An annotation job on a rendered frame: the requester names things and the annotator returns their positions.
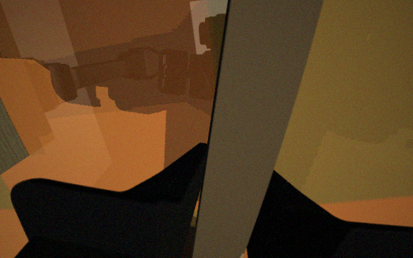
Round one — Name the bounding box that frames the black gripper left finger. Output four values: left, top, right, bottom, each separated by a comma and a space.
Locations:
10, 143, 207, 258

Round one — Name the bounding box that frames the long brown wooden rail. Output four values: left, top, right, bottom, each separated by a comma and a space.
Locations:
191, 0, 324, 258

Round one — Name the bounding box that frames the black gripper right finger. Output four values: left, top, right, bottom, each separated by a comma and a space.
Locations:
247, 170, 413, 258

